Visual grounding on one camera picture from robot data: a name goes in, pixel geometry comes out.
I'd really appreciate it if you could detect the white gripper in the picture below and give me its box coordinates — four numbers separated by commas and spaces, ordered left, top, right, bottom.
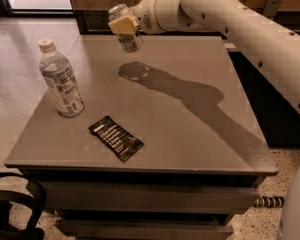
108, 0, 164, 35

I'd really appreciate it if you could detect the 7up soda can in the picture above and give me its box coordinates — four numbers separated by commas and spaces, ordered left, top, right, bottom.
108, 4, 143, 53

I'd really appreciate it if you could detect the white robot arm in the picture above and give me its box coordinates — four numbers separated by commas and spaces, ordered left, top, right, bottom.
109, 0, 300, 115

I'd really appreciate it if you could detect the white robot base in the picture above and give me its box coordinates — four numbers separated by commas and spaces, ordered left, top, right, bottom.
276, 167, 300, 240

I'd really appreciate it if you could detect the clear plastic water bottle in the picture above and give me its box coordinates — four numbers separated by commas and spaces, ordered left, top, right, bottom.
38, 39, 84, 118

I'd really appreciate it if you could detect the black snack packet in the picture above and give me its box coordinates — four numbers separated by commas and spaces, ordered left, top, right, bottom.
88, 116, 144, 162

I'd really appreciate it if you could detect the grey drawer cabinet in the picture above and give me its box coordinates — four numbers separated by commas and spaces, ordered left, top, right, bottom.
6, 36, 277, 240

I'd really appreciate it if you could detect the right metal bracket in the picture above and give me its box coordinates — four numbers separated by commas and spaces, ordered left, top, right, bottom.
262, 0, 282, 18

